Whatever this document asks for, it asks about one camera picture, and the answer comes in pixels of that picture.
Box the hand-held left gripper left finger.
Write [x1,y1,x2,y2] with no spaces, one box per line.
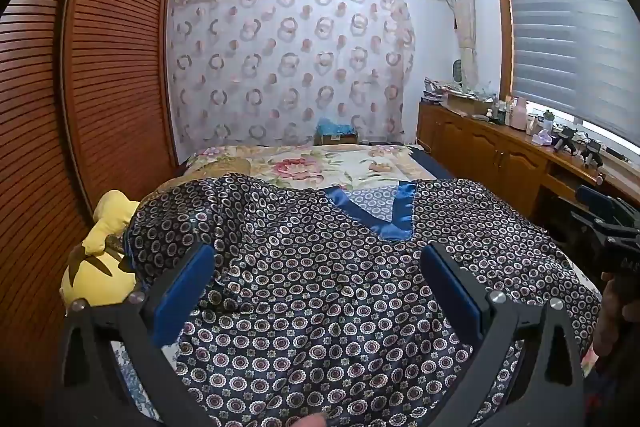
[57,242,216,427]

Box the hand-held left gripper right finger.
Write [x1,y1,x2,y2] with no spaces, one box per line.
[420,241,586,427]

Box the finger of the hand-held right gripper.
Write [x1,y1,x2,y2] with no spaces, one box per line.
[574,185,640,235]

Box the navy ring-patterned satin garment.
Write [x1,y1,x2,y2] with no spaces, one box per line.
[122,173,601,427]

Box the person's right hand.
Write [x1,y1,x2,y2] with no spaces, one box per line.
[592,272,640,368]

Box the person's left hand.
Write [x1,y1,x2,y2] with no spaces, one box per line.
[290,413,330,427]

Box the black tripod gadget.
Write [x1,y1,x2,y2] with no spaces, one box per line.
[552,126,582,154]
[580,139,604,168]

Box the blue floral white quilt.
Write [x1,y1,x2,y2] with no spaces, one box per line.
[107,339,163,424]

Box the yellow plush toy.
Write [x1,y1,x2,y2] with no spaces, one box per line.
[60,189,143,308]

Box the pink bottle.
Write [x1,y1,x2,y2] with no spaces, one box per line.
[510,97,529,132]

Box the wooden cabinet desk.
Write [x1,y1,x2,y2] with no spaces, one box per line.
[417,101,640,230]

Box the navy bed sheet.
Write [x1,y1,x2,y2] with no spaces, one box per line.
[407,146,457,182]

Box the open cardboard box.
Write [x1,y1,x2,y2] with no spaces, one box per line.
[442,92,495,118]

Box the grey zebra window blind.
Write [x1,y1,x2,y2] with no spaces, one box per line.
[502,0,640,144]

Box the rose floral blanket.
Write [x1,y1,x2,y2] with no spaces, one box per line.
[180,143,451,194]

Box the small cardboard box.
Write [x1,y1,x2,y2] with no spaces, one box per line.
[314,133,360,146]

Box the pile of papers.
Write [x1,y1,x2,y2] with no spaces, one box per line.
[422,77,452,106]

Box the blue cloth bundle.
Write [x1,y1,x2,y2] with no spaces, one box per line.
[316,117,358,136]

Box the wooden louvered wardrobe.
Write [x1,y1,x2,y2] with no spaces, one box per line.
[0,0,179,408]

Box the tied beige curtain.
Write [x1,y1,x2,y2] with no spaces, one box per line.
[443,0,482,88]

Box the sheer ring-patterned curtain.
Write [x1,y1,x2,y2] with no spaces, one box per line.
[167,0,417,148]

